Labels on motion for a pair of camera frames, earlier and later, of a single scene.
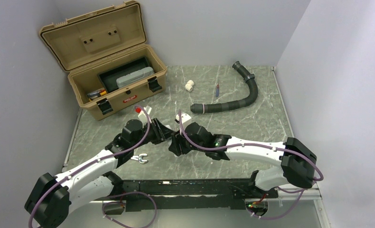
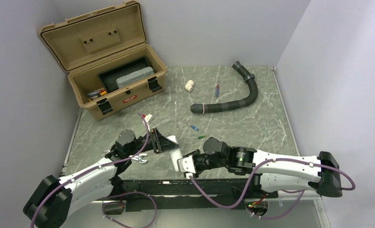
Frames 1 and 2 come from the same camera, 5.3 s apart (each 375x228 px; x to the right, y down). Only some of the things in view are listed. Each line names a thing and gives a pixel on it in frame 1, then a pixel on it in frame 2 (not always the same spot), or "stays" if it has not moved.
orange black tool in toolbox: x=98 y=93 stays
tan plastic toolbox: x=110 y=64 stays
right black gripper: x=177 y=146 → x=197 y=152
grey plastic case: x=135 y=76 stays
